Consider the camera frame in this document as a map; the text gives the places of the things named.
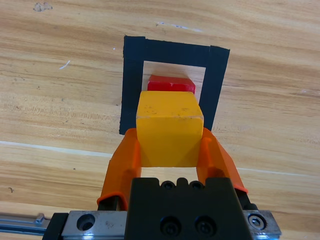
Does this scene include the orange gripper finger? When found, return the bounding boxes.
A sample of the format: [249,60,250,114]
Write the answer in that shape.
[96,127,143,211]
[195,127,259,211]

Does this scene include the yellow wooden cube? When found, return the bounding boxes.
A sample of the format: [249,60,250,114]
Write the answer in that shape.
[135,90,205,168]

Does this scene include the red wooden cube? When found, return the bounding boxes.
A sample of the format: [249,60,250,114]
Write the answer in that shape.
[146,74,196,95]

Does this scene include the black tape square outline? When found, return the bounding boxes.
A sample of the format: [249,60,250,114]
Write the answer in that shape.
[118,34,231,137]

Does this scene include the grey metal rail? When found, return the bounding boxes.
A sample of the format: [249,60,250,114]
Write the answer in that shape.
[0,211,53,236]

